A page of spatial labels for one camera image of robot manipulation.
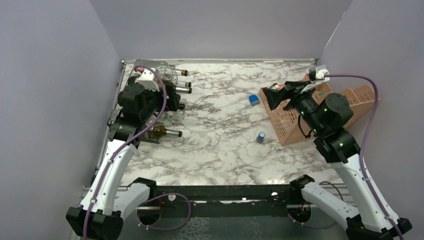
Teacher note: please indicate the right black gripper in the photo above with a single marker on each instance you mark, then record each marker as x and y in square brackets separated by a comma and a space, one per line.
[275, 96]

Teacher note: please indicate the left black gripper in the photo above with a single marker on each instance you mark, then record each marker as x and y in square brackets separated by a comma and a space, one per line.
[173, 97]

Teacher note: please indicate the dark green wine bottle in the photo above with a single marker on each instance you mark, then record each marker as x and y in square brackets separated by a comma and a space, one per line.
[173, 107]

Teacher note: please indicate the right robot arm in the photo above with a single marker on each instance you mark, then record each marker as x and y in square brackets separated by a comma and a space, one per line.
[371, 217]

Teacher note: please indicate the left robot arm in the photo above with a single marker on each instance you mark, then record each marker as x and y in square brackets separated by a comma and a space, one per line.
[101, 213]

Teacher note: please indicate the wine bottle silver foil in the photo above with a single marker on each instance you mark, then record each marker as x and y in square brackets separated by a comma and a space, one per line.
[160, 131]
[180, 89]

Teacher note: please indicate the bottle with brown cap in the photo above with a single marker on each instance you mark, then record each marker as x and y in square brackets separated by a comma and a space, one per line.
[182, 72]

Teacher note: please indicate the clear bottle in rack top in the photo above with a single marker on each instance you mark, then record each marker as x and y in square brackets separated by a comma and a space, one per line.
[163, 68]

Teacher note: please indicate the lower wine bottle silver foil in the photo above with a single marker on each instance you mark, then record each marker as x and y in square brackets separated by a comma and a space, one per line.
[160, 131]

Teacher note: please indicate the blue rectangular small box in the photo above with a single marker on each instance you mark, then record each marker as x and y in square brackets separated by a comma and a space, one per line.
[254, 99]

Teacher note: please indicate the pink plastic organizer basket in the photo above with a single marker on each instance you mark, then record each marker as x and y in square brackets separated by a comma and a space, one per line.
[320, 113]

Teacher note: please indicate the blue small cylinder can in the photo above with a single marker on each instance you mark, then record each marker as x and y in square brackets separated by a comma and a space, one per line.
[260, 137]

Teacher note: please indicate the black wire wine rack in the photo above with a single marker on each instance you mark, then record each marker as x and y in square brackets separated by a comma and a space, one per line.
[137, 109]

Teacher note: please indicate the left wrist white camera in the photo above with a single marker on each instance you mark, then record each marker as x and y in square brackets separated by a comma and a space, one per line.
[148, 79]

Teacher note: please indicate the wrist white camera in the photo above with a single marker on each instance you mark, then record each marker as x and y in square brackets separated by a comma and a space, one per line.
[318, 73]
[148, 79]

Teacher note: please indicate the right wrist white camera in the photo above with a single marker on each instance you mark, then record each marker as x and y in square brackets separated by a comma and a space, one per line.
[318, 73]

